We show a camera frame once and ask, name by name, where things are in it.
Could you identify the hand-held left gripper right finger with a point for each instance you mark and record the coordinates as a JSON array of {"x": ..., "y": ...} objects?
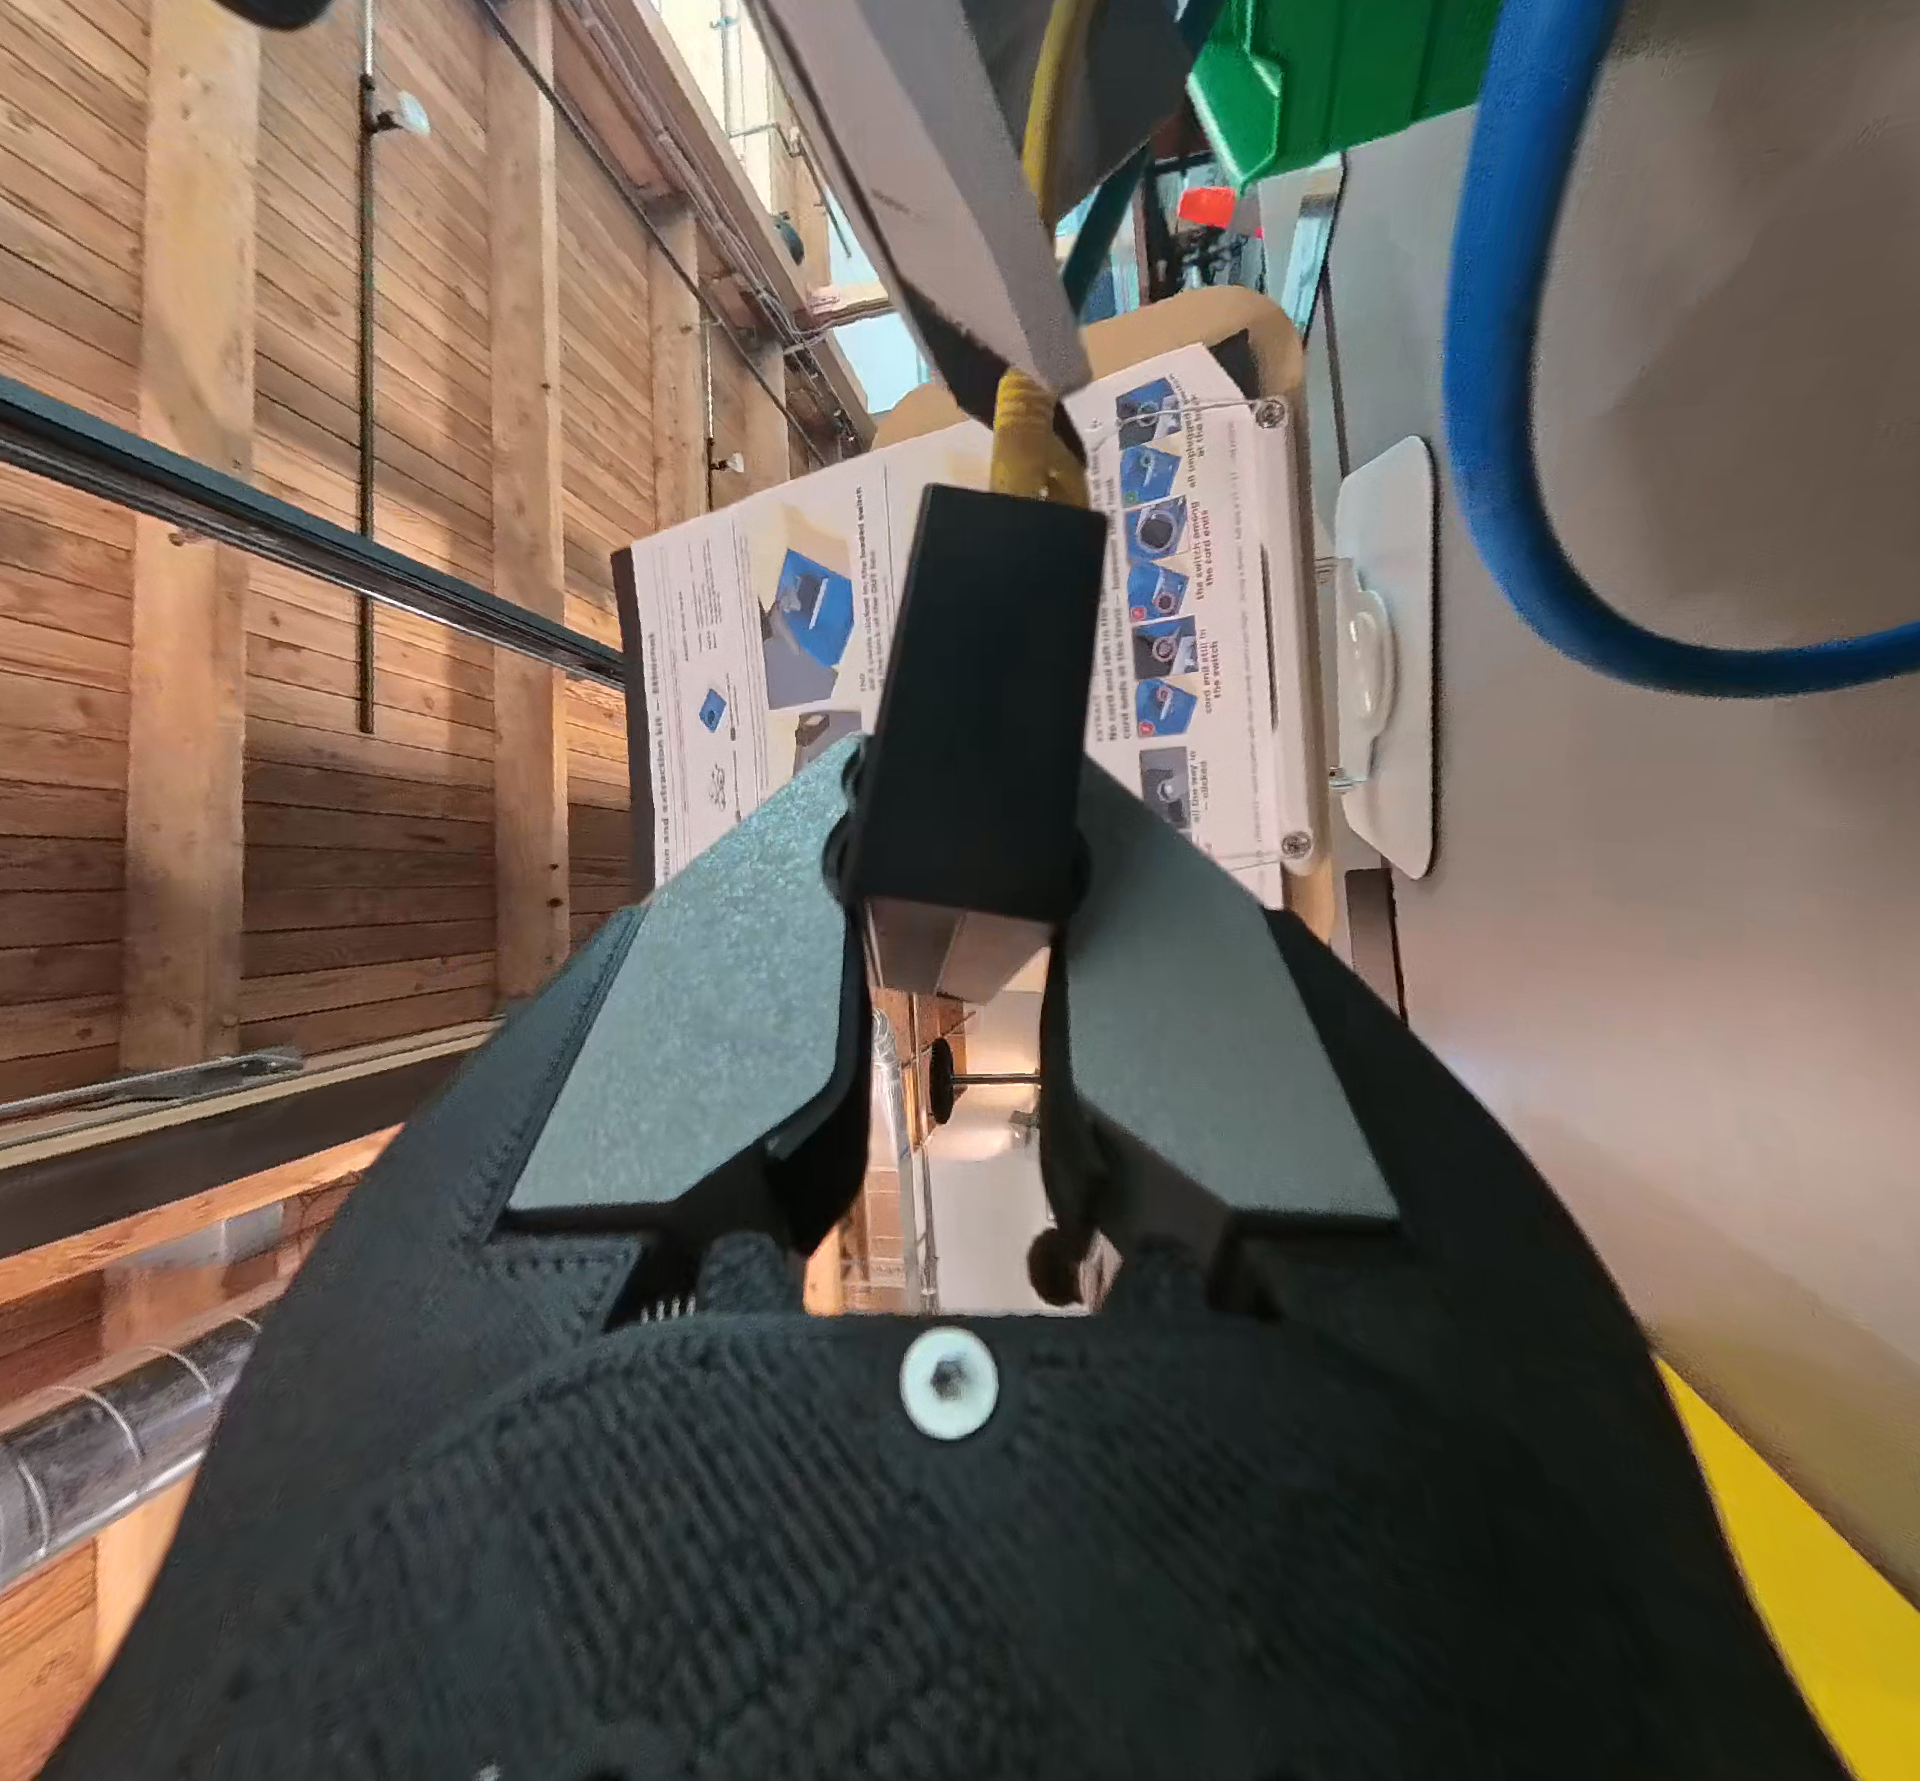
[{"x": 1215, "y": 1047}]

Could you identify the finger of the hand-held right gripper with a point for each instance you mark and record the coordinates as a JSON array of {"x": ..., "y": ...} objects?
[
  {"x": 1134, "y": 86},
  {"x": 902, "y": 115}
]

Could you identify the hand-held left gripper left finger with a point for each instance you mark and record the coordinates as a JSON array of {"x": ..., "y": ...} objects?
[{"x": 706, "y": 1003}]

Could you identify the green plastic bin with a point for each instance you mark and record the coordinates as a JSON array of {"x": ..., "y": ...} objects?
[{"x": 1382, "y": 12}]

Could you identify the black network switch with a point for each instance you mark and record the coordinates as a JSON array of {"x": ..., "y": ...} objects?
[{"x": 976, "y": 687}]

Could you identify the orange traffic cone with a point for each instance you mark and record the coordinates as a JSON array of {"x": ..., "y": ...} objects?
[{"x": 1210, "y": 207}]

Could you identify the printed instruction sheet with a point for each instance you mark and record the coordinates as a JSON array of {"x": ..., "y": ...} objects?
[{"x": 749, "y": 612}]

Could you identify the white stand base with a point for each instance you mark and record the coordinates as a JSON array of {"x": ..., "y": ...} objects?
[{"x": 1395, "y": 521}]

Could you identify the black ceiling rail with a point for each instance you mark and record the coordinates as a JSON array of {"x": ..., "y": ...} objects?
[{"x": 300, "y": 545}]

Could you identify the silver duct pipe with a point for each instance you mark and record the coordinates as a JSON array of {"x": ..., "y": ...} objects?
[{"x": 106, "y": 1452}]

